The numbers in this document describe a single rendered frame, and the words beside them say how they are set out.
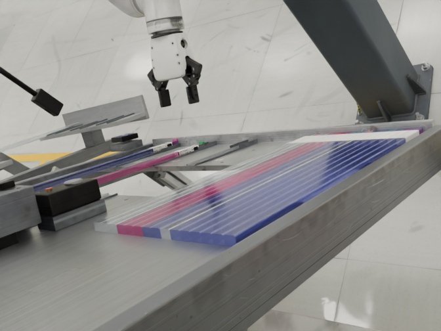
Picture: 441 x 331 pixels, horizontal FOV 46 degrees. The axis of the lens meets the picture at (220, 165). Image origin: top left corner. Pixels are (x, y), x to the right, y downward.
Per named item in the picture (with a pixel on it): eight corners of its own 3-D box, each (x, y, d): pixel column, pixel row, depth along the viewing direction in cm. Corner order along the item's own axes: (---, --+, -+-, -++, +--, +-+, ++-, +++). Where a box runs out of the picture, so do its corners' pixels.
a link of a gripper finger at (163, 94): (167, 77, 124) (172, 105, 126) (157, 79, 126) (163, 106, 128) (157, 79, 122) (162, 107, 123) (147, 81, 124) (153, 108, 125)
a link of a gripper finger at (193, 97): (202, 71, 117) (207, 100, 118) (192, 73, 119) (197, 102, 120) (193, 73, 115) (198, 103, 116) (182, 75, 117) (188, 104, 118)
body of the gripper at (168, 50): (193, 25, 118) (201, 74, 120) (162, 33, 125) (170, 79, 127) (170, 26, 112) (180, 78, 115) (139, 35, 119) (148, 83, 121)
